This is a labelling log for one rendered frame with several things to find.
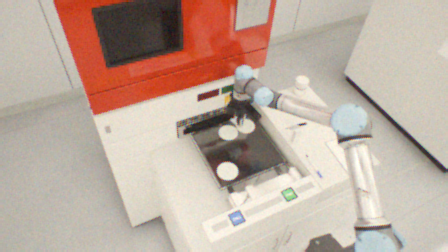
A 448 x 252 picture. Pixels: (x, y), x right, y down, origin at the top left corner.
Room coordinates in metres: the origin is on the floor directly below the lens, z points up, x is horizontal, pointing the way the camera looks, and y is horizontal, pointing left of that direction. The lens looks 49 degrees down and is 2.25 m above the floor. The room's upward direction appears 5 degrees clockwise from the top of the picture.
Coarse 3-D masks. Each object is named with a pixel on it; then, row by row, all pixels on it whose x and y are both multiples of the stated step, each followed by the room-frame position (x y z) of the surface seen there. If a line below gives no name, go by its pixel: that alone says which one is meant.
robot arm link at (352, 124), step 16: (336, 112) 0.82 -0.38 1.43; (352, 112) 0.80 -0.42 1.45; (336, 128) 0.77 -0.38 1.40; (352, 128) 0.75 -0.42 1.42; (368, 128) 0.77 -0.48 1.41; (352, 144) 0.72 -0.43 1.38; (368, 144) 0.73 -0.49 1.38; (352, 160) 0.68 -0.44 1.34; (368, 160) 0.68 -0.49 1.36; (352, 176) 0.64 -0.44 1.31; (368, 176) 0.63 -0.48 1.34; (352, 192) 0.61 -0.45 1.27; (368, 192) 0.58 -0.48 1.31; (368, 208) 0.54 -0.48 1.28; (368, 224) 0.49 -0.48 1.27; (384, 224) 0.49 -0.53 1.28; (368, 240) 0.45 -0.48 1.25; (384, 240) 0.44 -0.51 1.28
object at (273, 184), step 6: (288, 174) 0.91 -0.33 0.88; (270, 180) 0.87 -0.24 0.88; (276, 180) 0.87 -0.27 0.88; (282, 180) 0.88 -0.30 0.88; (288, 180) 0.88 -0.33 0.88; (294, 180) 0.88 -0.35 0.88; (258, 186) 0.83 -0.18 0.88; (264, 186) 0.84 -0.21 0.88; (270, 186) 0.84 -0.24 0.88; (276, 186) 0.84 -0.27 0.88; (240, 192) 0.79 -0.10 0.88; (258, 192) 0.80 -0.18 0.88; (264, 192) 0.80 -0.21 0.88; (228, 198) 0.76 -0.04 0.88; (246, 198) 0.76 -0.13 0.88
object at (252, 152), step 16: (256, 128) 1.17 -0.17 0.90; (208, 144) 1.04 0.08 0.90; (224, 144) 1.05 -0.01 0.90; (240, 144) 1.06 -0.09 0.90; (256, 144) 1.07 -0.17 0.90; (208, 160) 0.94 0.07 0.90; (224, 160) 0.95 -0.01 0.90; (240, 160) 0.96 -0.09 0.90; (256, 160) 0.97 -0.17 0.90; (272, 160) 0.98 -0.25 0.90; (240, 176) 0.87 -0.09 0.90
